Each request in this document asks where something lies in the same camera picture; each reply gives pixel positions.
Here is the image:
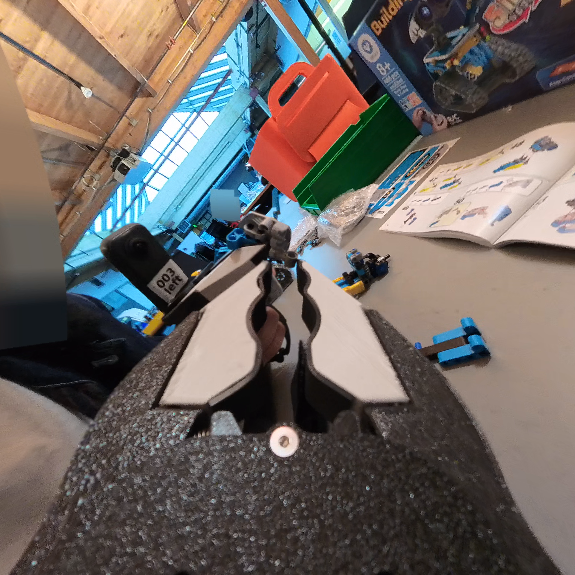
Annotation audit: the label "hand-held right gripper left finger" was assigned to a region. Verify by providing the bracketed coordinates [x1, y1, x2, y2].
[159, 263, 273, 408]

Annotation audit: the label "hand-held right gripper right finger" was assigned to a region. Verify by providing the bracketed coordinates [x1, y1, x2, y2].
[292, 260, 410, 409]

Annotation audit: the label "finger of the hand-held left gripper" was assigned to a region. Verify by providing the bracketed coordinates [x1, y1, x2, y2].
[191, 244, 273, 316]

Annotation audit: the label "blue grey brick assembly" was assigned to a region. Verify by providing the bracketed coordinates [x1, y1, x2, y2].
[213, 212, 301, 299]

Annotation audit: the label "grey desk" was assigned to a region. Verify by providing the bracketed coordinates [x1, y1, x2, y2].
[270, 85, 575, 575]

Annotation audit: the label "person's left hand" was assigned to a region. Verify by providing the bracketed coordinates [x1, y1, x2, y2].
[258, 309, 288, 363]

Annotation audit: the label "blue yellow brick vehicle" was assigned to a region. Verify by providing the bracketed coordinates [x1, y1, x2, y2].
[332, 247, 390, 298]

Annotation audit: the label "clear plastic bag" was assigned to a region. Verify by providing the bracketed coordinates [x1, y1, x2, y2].
[318, 183, 379, 247]
[289, 215, 323, 252]

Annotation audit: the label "dark denim jeans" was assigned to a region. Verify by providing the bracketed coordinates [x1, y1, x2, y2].
[0, 291, 173, 407]

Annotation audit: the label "blue beams black axle assembly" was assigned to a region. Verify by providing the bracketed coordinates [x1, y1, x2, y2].
[415, 317, 491, 367]

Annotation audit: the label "orange carry case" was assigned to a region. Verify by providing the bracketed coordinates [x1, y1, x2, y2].
[248, 54, 371, 205]

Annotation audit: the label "green plastic bin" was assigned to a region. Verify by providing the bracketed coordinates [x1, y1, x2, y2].
[293, 94, 423, 216]

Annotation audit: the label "blue sticker sheet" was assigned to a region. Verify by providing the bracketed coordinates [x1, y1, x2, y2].
[366, 138, 460, 219]

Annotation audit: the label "open instruction booklet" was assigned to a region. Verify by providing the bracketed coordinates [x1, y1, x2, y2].
[379, 122, 575, 249]

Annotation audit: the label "white shirt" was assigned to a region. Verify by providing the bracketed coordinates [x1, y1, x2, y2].
[0, 377, 93, 575]

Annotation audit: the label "dark blue toy kit box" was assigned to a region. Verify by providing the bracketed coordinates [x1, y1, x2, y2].
[348, 0, 575, 135]

